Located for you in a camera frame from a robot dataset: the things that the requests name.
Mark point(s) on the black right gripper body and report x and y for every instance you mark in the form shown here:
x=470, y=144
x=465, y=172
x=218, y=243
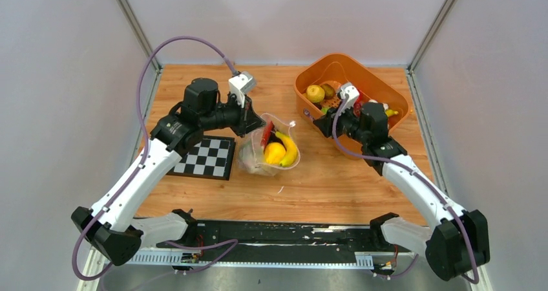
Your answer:
x=347, y=125

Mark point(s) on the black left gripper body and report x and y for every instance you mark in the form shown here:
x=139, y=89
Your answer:
x=231, y=115

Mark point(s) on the toy watermelon slice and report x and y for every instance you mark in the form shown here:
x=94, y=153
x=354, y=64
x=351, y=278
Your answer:
x=266, y=134

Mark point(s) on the clear zip top bag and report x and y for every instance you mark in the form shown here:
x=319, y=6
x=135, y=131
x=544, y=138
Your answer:
x=284, y=126

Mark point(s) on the yellow toy bell pepper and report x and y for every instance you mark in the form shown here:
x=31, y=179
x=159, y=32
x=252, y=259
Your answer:
x=274, y=153

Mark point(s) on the yellow toy banana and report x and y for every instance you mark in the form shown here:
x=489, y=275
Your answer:
x=292, y=152

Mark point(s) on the orange plastic basket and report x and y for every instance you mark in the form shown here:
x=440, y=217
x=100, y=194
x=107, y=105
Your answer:
x=337, y=69

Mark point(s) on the green toy lettuce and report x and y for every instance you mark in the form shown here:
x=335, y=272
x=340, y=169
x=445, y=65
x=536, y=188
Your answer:
x=250, y=157

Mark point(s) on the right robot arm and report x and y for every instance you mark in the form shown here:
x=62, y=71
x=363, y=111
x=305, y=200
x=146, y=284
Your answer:
x=456, y=240

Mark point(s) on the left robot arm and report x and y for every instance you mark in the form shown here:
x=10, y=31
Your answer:
x=110, y=225

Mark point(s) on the brown toy potato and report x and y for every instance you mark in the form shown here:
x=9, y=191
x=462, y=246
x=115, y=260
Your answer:
x=329, y=91

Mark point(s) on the black white checkerboard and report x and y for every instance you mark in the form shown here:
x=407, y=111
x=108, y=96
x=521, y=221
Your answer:
x=212, y=158

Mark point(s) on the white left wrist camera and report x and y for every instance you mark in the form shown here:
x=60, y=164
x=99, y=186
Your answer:
x=240, y=85

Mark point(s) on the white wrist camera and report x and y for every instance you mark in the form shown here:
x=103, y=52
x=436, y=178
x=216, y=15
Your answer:
x=348, y=94
x=240, y=85

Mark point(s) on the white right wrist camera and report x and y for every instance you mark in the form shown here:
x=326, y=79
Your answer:
x=348, y=94

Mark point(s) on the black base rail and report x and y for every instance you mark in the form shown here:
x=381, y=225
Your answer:
x=261, y=242

